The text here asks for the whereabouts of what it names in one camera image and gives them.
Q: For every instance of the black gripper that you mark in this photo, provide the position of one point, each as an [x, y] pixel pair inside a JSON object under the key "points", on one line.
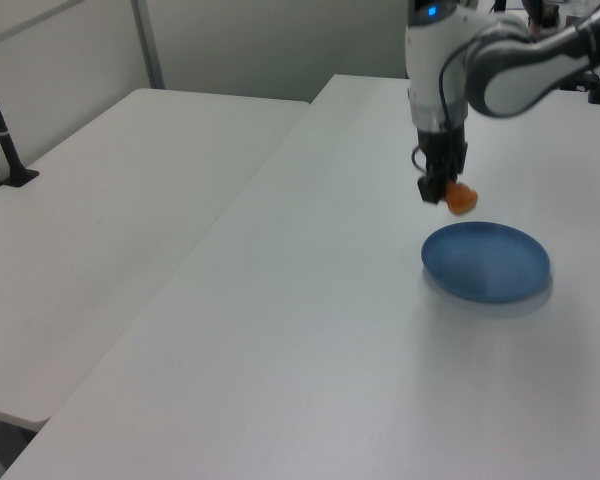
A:
{"points": [[442, 152]]}

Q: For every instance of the orange bread loaf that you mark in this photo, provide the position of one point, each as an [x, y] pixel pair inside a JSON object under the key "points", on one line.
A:
{"points": [[463, 200]]}

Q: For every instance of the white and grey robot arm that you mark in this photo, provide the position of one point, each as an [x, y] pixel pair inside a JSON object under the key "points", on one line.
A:
{"points": [[427, 60]]}

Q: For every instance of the blue round plate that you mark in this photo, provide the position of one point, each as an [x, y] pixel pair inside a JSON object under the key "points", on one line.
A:
{"points": [[485, 265]]}

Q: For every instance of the grey partition post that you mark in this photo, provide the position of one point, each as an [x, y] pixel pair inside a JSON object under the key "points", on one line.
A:
{"points": [[147, 45]]}

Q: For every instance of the black camera pole with base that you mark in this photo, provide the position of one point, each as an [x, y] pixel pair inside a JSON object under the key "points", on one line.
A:
{"points": [[2, 135]]}

